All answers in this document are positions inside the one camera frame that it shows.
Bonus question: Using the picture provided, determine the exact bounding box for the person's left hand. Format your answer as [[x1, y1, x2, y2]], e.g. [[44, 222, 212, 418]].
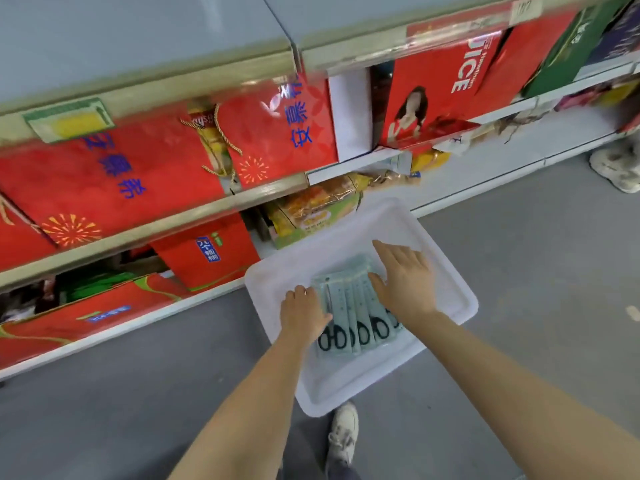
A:
[[279, 285, 333, 348]]

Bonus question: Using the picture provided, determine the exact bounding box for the person's right hand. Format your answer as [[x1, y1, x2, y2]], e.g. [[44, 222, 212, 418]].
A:
[[367, 239, 439, 325]]

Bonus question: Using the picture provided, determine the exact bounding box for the row of green scissors packs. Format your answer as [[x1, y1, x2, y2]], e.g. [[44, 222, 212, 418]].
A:
[[311, 254, 403, 357]]

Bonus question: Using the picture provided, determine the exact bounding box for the white plastic bin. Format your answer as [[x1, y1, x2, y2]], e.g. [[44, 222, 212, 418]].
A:
[[243, 197, 479, 419]]

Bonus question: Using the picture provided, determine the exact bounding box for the person's left forearm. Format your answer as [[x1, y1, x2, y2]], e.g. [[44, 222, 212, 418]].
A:
[[167, 334, 321, 480]]

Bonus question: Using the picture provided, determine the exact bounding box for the person's right forearm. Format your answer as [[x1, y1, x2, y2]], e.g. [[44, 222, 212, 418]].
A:
[[399, 309, 640, 480]]

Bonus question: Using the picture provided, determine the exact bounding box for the red box blue label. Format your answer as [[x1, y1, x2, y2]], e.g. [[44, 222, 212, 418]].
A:
[[149, 212, 261, 294]]

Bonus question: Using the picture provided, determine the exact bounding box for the person's white right shoe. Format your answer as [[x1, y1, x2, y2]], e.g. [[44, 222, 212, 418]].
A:
[[325, 402, 360, 465]]

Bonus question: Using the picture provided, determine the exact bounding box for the person's right leg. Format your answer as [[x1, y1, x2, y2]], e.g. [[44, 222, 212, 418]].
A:
[[325, 457, 362, 480]]

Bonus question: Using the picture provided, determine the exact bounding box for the flat red box green stripe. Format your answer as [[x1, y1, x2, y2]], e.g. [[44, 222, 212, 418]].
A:
[[0, 273, 191, 371]]

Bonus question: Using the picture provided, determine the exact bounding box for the plain red gift box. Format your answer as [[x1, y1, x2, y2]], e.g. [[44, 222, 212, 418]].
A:
[[469, 12, 579, 119]]

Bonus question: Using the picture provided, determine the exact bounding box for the green gift box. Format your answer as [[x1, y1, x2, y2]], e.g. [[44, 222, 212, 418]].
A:
[[522, 0, 636, 99]]

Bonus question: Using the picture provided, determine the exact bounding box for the dark blue gift box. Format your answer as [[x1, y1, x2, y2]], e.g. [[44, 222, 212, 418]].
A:
[[585, 9, 640, 65]]

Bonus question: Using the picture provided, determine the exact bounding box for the yellow snack bag pack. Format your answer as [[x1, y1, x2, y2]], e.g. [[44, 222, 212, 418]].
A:
[[265, 172, 421, 251]]

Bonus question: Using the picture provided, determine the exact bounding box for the dark brown snack pack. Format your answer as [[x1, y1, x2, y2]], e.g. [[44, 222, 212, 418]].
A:
[[369, 64, 396, 145]]

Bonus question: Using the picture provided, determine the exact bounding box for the yellow chips bag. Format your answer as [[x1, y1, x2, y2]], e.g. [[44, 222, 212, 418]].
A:
[[187, 107, 236, 183]]

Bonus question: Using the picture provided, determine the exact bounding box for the green bag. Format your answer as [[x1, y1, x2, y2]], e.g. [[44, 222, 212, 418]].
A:
[[59, 271, 139, 303]]

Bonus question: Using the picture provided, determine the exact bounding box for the yellow green price tag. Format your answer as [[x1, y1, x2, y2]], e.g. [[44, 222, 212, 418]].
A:
[[23, 98, 115, 144]]

